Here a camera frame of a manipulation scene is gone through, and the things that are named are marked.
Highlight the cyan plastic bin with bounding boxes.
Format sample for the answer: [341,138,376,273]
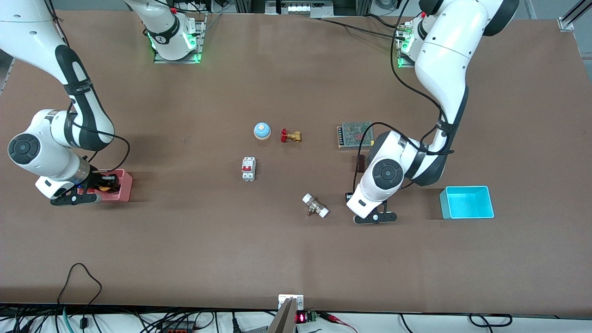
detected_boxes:
[439,185,495,220]

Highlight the red clip lead wire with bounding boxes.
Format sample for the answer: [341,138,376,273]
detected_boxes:
[318,312,358,333]

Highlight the pink plastic bin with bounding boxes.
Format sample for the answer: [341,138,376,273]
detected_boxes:
[77,169,133,203]

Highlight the black coiled cable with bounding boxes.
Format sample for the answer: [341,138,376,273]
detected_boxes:
[469,313,513,328]

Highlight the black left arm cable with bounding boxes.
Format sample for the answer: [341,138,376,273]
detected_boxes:
[352,0,456,196]

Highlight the black cable across table edge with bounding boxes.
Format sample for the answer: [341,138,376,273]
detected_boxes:
[318,14,404,38]

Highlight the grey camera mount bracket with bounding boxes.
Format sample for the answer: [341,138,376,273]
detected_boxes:
[267,294,305,333]

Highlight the metal mesh power supply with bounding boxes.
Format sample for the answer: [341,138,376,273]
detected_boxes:
[337,121,375,151]

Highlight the metal valve white caps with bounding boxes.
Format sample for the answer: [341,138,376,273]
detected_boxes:
[302,193,330,219]

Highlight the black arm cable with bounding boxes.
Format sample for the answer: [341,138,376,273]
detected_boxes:
[46,0,131,175]
[352,0,456,196]

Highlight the white red circuit breaker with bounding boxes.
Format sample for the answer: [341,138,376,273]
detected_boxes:
[241,157,257,182]

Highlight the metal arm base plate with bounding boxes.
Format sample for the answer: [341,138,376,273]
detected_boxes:
[396,22,419,69]
[154,13,207,64]

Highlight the aluminium frame profile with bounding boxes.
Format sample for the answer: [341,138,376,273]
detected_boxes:
[558,0,592,32]

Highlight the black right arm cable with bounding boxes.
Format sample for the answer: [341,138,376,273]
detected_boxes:
[46,0,131,175]

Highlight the black looped table cable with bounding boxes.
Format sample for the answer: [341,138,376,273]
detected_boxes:
[57,263,103,307]

